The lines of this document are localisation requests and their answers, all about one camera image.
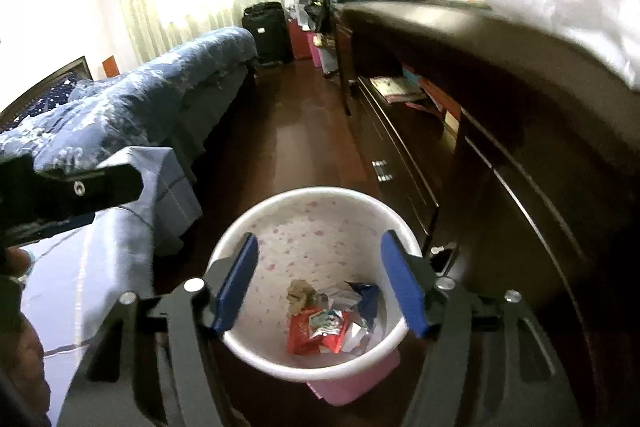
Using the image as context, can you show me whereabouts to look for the white pink trash bin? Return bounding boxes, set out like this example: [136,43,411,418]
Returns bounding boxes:
[210,186,421,407]

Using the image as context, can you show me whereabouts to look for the person's left hand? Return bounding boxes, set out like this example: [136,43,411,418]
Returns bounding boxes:
[1,247,51,426]

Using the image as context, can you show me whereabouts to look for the blue checked tablecloth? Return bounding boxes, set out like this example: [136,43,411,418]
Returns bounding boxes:
[21,146,202,421]

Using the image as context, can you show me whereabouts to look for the dark wooden headboard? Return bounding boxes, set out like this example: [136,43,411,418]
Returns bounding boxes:
[1,56,92,131]

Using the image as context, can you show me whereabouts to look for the blue snack wrapper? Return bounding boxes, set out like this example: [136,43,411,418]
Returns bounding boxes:
[347,282,380,324]

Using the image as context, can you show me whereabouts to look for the crumpled white paper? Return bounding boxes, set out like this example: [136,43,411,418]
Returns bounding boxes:
[318,282,384,357]

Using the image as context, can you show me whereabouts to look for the red snack wrapper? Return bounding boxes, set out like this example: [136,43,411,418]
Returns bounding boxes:
[288,307,349,355]

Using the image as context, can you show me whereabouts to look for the crumpled beige tissue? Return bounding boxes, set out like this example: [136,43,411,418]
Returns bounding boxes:
[286,280,318,317]

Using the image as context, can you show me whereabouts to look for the blue patterned duvet bed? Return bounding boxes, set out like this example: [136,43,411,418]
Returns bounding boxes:
[1,26,257,172]

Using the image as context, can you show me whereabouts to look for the dark wooden cabinet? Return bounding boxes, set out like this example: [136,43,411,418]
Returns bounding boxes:
[332,1,639,426]

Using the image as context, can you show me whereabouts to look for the black suitcase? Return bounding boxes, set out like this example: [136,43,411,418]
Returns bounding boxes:
[242,1,294,65]

